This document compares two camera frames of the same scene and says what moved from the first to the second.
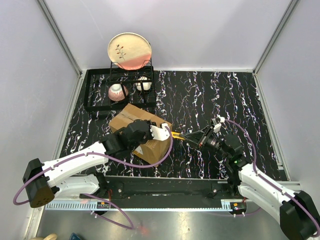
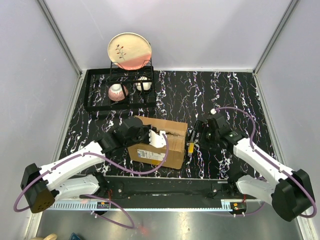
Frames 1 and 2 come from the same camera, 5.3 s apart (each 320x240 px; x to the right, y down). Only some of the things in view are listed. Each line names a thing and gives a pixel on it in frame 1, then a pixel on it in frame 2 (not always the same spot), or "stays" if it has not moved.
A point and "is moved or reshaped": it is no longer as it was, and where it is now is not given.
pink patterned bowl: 116,93 stays
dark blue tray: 74,236 stays
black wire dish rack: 106,88 stays
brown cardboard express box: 153,150 is moved or reshaped
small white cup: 146,85 stays
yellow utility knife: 177,135 -> 191,147
